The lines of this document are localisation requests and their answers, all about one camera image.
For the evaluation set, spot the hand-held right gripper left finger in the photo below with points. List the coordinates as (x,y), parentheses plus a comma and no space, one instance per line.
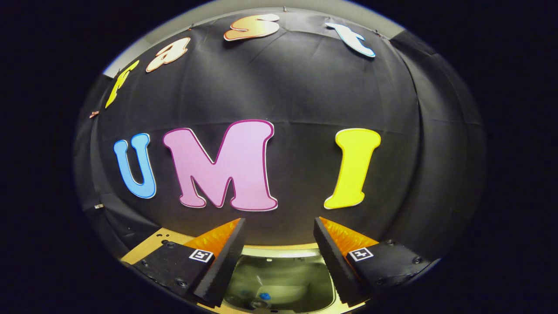
(226,261)

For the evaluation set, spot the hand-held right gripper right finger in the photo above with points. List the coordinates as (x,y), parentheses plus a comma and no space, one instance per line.
(333,261)

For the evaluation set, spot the pale green desktop garbage bin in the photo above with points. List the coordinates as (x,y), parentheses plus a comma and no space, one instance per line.
(301,279)

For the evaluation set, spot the blue paper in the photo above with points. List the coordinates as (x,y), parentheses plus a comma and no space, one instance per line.
(265,296)

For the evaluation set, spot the wooden desktop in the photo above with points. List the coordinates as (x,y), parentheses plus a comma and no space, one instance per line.
(144,248)

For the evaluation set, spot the copper clip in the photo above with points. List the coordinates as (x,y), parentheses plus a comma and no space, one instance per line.
(93,114)

